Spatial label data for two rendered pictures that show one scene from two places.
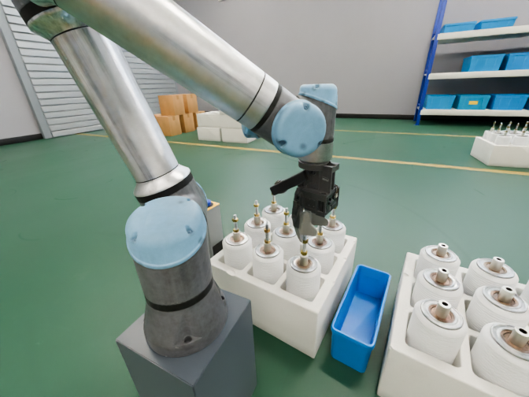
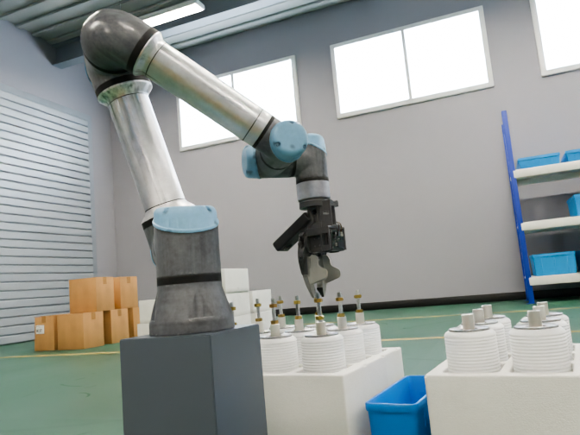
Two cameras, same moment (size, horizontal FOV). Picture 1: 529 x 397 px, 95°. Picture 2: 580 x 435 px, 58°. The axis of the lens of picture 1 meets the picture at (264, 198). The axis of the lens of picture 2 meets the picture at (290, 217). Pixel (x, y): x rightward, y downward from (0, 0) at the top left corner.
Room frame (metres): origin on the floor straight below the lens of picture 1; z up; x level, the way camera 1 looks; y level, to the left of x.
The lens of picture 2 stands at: (-0.64, 0.05, 0.36)
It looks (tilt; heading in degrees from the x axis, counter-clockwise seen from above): 8 degrees up; 355
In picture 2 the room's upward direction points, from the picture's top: 5 degrees counter-clockwise
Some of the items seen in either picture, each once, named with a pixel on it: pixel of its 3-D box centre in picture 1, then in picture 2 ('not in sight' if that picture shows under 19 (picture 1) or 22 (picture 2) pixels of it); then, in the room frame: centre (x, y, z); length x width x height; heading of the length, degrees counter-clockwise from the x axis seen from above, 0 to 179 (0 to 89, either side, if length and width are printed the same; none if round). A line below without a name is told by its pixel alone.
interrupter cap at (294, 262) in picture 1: (303, 263); (321, 335); (0.54, -0.10, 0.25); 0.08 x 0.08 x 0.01
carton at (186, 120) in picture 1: (183, 122); (107, 326); (4.45, 1.39, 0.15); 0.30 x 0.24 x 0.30; 64
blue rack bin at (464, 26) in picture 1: (456, 30); (537, 165); (4.41, -3.00, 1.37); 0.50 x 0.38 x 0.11; 154
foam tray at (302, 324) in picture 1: (286, 268); (305, 397); (0.70, -0.07, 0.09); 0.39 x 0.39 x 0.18; 56
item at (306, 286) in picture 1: (302, 287); (325, 377); (0.54, -0.10, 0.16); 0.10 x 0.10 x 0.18
